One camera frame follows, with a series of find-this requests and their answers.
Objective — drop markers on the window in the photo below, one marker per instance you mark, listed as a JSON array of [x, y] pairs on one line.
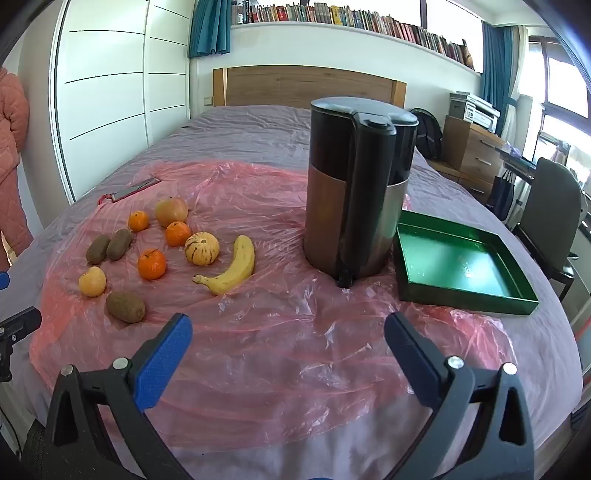
[[561, 106]]

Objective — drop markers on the wooden headboard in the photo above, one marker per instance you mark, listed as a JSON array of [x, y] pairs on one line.
[[300, 87]]

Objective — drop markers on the white wardrobe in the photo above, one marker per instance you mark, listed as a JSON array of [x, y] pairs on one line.
[[106, 92]]

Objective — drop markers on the yellow-red apple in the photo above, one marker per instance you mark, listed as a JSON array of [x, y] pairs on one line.
[[171, 211]]

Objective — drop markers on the green tray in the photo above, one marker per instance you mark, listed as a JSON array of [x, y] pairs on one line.
[[452, 267]]

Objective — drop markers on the black and copper kettle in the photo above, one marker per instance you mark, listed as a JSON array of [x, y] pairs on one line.
[[332, 207]]

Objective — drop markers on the brown kiwi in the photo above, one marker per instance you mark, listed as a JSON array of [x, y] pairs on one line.
[[98, 249], [119, 243], [125, 307]]

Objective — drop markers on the orange tangerine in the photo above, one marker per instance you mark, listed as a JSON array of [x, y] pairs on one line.
[[178, 234], [151, 264], [138, 221]]

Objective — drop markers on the cluttered desk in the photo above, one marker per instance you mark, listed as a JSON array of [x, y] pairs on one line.
[[512, 154]]

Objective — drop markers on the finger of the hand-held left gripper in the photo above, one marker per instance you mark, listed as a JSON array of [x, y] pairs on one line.
[[3, 280], [18, 323]]

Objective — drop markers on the bed with grey cover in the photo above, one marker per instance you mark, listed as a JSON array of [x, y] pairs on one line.
[[258, 134]]

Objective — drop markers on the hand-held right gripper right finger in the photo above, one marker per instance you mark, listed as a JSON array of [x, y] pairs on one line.
[[408, 353]]

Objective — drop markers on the grey office chair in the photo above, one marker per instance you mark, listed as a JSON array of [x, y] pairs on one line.
[[554, 194]]

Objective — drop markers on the white printer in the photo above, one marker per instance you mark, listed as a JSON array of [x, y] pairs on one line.
[[482, 115]]

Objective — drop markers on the dark shopping bag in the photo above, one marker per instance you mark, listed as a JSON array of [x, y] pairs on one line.
[[501, 194]]

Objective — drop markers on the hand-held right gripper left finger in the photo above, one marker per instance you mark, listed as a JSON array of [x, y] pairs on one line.
[[166, 355]]

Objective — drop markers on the short teal curtain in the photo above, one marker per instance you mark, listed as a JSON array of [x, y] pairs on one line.
[[207, 27]]

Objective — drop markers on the pink plastic sheet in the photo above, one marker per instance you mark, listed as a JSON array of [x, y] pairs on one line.
[[277, 323]]

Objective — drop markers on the striped yellow pepino melon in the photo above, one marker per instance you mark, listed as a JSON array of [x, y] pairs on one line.
[[202, 248]]

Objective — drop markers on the black backpack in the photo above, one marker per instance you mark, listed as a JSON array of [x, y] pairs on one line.
[[429, 134]]

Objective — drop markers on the phone in red case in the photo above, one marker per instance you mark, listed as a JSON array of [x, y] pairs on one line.
[[136, 188]]

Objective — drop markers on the wooden drawer chest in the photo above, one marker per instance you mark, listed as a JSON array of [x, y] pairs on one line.
[[471, 147]]

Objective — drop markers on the long teal curtain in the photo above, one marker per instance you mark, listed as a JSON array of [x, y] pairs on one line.
[[496, 69]]

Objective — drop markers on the pink quilted coat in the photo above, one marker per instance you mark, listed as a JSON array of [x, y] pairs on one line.
[[11, 138]]

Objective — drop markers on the orange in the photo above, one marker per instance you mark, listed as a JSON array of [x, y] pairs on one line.
[[92, 282]]

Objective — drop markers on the yellow banana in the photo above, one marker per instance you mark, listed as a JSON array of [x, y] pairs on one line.
[[235, 270]]

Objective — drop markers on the row of books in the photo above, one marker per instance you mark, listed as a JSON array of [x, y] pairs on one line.
[[346, 16]]

